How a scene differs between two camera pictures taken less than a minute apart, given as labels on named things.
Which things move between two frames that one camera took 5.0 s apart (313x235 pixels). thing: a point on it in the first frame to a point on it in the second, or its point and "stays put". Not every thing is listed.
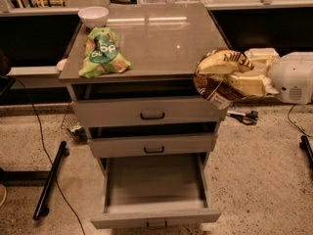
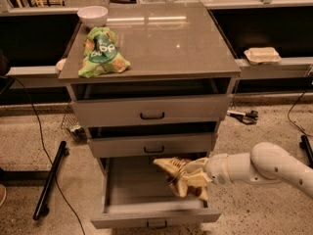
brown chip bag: (211, 74) to (174, 170)
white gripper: (290, 77) to (217, 170)
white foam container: (261, 53) stays put
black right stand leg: (304, 144) stays put
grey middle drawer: (190, 139) stays put
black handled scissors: (248, 118) stays put
